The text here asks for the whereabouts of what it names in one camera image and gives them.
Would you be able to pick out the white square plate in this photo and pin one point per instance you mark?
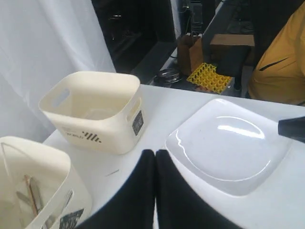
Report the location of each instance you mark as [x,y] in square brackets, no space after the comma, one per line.
[229,147]

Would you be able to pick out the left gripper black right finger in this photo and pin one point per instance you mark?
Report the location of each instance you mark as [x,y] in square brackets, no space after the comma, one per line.
[293,128]

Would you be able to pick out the person in yellow jacket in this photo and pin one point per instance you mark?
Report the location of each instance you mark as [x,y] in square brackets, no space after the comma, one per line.
[279,36]

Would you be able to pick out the yellow egg tray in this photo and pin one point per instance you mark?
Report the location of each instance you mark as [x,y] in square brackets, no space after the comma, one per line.
[205,77]

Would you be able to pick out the cream bin with square mark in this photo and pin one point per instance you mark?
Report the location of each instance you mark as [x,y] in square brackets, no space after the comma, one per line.
[97,110]

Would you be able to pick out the steel table knife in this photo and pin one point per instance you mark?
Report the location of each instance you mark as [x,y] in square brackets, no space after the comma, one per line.
[36,192]

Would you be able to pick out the steel fork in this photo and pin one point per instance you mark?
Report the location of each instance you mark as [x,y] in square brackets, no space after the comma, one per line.
[58,211]
[24,198]

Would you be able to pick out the brown cardboard box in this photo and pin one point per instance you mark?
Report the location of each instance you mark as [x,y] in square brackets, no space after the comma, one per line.
[231,52]

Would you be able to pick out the cream bin with triangle mark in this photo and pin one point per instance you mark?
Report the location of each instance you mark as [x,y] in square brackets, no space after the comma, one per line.
[39,187]

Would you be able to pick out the wooden chopstick diagonal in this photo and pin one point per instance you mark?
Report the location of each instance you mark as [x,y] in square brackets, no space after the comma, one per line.
[31,196]

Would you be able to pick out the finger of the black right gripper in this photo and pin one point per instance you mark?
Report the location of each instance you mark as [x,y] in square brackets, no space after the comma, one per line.
[178,205]

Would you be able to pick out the round steel lid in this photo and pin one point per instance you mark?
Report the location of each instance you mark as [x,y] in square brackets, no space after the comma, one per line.
[168,76]

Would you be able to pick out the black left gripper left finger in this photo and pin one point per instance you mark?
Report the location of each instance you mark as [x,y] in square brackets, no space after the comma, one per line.
[132,207]

